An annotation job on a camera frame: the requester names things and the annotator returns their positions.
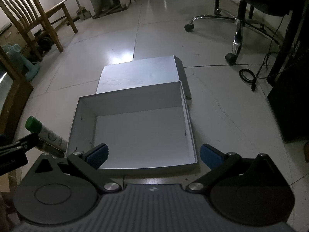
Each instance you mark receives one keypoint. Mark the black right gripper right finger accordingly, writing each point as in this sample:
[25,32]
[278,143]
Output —
[213,158]

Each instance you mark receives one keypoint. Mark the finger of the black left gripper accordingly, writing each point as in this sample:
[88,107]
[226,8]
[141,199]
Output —
[24,144]

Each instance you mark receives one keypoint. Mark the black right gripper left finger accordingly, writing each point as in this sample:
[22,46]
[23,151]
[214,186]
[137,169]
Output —
[86,166]

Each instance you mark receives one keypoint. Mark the grey box lid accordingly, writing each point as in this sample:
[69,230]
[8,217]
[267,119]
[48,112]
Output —
[143,72]

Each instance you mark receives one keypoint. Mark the open white cardboard box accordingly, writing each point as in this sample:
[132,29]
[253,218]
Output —
[147,129]

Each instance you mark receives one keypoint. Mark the teal floor fan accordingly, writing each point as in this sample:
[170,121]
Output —
[20,62]

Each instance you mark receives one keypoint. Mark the black desk cabinet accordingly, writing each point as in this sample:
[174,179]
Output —
[289,96]

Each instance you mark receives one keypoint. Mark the office chair chrome base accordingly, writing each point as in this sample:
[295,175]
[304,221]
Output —
[227,40]

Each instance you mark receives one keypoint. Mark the brown cardboard box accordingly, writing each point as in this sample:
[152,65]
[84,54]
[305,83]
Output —
[11,36]

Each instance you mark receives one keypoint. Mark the broom with dustpan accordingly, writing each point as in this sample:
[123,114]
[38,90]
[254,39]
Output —
[82,12]

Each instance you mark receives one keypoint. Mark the wooden slat-back chair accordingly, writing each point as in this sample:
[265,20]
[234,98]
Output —
[25,15]

